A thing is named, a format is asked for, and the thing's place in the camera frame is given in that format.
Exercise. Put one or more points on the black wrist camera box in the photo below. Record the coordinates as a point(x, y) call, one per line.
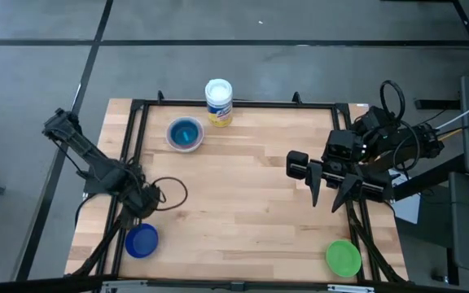
point(340, 144)

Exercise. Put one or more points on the Lysol wipes canister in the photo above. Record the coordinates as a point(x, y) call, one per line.
point(219, 101)

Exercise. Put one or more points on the white paper sheet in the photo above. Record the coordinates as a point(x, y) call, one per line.
point(409, 207)

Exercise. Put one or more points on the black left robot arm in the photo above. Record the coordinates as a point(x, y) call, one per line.
point(92, 158)

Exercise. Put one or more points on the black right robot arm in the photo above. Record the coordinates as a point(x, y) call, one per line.
point(413, 144)

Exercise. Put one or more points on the black aluminium table frame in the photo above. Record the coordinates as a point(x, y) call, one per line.
point(259, 104)

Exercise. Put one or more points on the black crossbar with silver brackets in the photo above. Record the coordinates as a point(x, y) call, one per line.
point(234, 285)

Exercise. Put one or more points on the teal bowl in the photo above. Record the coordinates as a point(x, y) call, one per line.
point(185, 133)

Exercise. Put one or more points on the dark blue bowl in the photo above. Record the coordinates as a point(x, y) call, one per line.
point(141, 241)

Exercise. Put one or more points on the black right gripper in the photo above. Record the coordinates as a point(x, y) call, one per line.
point(297, 164)

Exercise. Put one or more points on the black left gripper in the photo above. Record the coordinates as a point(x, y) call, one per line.
point(141, 201)

